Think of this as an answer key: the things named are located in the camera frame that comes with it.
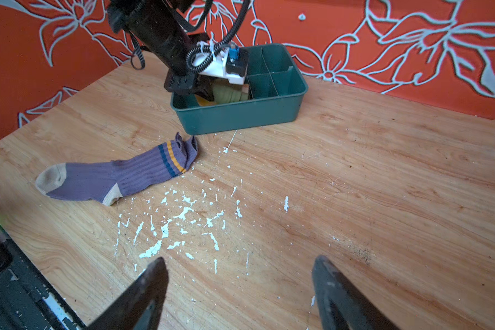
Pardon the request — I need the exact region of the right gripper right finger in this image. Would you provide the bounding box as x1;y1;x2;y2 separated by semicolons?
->
312;255;398;329

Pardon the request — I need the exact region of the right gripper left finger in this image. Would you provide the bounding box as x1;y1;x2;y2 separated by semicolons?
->
87;257;169;329

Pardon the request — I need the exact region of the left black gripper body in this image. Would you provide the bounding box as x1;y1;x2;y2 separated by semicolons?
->
164;33;214;101

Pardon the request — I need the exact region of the green striped sock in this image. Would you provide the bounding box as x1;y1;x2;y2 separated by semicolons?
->
195;78;250;107

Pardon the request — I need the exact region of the purple striped sock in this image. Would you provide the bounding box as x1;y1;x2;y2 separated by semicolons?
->
35;134;199;206

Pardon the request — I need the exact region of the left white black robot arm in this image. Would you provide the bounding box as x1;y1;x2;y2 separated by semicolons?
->
107;1;250;104

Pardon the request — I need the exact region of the green compartment tray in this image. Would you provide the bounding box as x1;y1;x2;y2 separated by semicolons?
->
170;43;308;136

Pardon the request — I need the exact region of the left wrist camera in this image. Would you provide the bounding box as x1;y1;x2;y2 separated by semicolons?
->
200;42;249;85

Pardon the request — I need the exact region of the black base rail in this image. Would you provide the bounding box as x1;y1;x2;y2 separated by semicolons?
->
0;226;86;329

